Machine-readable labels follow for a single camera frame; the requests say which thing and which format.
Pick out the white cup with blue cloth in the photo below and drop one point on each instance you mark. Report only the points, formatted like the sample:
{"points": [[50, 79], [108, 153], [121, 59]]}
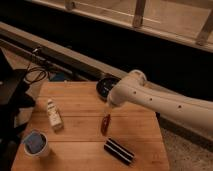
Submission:
{"points": [[36, 144]]}

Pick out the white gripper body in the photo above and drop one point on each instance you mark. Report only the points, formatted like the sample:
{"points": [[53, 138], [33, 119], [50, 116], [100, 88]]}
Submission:
{"points": [[108, 110]]}

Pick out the white small bottle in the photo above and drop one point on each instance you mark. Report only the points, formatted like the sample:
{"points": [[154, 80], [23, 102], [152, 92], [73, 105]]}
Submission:
{"points": [[54, 115]]}

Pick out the red pepper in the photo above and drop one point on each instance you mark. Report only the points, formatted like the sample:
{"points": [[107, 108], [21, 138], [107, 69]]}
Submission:
{"points": [[105, 124]]}

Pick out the black round bowl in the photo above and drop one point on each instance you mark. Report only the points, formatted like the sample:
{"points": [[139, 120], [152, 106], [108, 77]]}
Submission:
{"points": [[104, 86]]}

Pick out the black equipment on left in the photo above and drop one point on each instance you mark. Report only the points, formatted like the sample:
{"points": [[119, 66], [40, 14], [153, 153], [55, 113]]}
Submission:
{"points": [[12, 97]]}

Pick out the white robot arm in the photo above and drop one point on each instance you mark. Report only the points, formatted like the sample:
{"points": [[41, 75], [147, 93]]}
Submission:
{"points": [[132, 88]]}

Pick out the black white striped block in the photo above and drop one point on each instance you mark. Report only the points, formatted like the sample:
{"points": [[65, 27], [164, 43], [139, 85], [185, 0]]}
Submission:
{"points": [[119, 151]]}

